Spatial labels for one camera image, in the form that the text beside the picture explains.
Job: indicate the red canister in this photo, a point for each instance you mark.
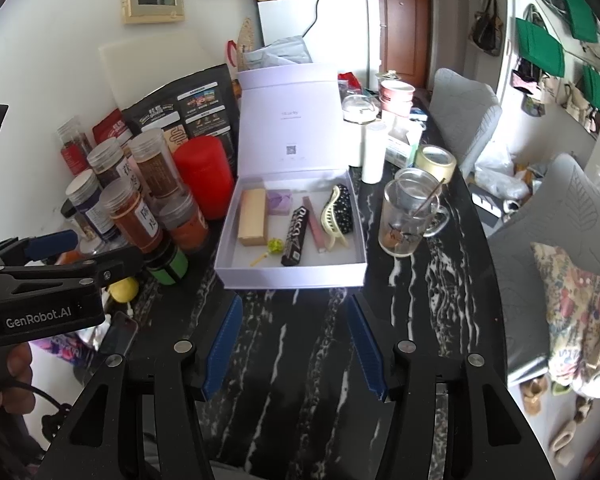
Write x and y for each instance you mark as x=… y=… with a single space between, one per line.
x=202 y=175

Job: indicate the beige tape roll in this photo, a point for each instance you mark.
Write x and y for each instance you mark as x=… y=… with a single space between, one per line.
x=435 y=162

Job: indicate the white plastic bag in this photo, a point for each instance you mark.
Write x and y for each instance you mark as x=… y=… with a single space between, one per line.
x=500 y=177

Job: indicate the small purple box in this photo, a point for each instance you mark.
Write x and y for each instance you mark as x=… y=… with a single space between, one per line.
x=278 y=201

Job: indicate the white jar with clear lid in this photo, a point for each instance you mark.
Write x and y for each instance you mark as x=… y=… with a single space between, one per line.
x=359 y=110

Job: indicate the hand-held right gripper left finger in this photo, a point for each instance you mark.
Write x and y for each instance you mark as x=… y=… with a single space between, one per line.
x=222 y=347

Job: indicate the group of clear spice jars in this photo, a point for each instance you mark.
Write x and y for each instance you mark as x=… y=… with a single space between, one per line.
x=130 y=210

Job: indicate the floral printed cushion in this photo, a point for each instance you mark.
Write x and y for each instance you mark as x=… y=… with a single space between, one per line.
x=580 y=310

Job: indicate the woven round trivet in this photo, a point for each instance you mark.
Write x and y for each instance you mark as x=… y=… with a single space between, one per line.
x=247 y=42

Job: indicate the brown door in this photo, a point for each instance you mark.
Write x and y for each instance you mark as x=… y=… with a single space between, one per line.
x=400 y=25

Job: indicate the yellow lollipop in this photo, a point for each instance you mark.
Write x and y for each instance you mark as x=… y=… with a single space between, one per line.
x=275 y=246

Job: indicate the lemon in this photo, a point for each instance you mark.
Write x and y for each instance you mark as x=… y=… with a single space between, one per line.
x=124 y=290

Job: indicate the beige slipper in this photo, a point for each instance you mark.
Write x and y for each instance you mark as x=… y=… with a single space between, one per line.
x=564 y=437

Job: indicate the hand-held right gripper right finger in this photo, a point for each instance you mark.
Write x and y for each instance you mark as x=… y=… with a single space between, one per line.
x=365 y=347

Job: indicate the grey plastic bag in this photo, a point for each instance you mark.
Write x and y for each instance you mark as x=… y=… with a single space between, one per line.
x=280 y=52

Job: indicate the grey leaf pattern chair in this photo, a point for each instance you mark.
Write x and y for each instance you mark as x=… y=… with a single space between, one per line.
x=530 y=285
x=465 y=115

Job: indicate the black smartphone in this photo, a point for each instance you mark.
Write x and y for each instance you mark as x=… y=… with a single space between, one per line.
x=117 y=335

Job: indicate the cream hair claw clip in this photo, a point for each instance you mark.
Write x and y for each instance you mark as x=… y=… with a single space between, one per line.
x=330 y=220

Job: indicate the dark handbag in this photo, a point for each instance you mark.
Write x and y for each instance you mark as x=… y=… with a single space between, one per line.
x=487 y=27

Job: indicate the black printed pouch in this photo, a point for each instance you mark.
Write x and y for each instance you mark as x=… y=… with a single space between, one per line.
x=195 y=105

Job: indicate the tan slipper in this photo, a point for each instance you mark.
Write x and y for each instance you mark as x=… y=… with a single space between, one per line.
x=535 y=395

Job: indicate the green label jar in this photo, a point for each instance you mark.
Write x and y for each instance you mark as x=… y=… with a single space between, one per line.
x=167 y=265

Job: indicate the white fridge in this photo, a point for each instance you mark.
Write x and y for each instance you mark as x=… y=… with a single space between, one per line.
x=345 y=35

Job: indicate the lavender gift box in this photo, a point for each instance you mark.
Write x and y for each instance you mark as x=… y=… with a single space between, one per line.
x=290 y=125

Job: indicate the pink bowl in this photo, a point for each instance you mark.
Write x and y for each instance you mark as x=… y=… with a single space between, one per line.
x=396 y=97

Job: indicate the tan rectangular box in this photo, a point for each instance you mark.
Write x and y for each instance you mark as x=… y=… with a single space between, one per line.
x=253 y=217

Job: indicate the black white small box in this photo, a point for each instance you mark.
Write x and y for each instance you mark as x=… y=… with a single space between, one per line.
x=487 y=205

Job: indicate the black printed snack bar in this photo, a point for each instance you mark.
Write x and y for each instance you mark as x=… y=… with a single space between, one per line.
x=296 y=235

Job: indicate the pink stick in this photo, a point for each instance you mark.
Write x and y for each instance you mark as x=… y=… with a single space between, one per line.
x=314 y=225

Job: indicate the black polka dot hair bow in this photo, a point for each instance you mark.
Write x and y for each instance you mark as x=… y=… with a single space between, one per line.
x=347 y=210

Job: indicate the green tote bag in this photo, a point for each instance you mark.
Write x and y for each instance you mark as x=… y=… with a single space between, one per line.
x=596 y=90
x=540 y=47
x=580 y=12

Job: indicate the person's left hand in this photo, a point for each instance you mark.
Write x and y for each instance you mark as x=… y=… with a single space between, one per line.
x=17 y=370

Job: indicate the small white teal box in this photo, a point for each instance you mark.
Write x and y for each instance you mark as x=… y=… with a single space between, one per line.
x=400 y=147

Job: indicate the glass mug with brown residue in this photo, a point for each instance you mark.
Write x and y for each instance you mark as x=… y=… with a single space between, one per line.
x=405 y=225

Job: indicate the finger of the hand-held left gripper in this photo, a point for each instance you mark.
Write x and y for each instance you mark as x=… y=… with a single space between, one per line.
x=50 y=245
x=120 y=265

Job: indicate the red printed pouch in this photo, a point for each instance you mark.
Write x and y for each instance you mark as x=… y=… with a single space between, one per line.
x=110 y=127

